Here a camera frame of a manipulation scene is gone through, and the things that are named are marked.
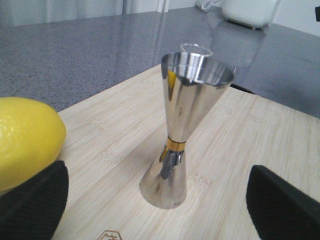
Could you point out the small glass beaker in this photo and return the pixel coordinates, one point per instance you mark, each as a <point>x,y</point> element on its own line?
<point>196,49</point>

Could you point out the white appliance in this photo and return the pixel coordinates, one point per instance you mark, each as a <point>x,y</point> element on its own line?
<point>255,14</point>

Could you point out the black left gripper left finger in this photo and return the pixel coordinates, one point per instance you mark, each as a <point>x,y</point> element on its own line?
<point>33,210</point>

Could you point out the steel double jigger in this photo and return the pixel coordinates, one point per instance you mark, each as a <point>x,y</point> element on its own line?
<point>192,84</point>

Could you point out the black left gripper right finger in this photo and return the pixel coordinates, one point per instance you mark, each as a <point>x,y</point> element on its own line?
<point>278,210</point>

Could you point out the yellow lemon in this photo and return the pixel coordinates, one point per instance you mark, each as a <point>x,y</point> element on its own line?
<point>32,135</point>

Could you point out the wooden cutting board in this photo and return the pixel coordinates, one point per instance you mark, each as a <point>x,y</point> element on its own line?
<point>130,180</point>

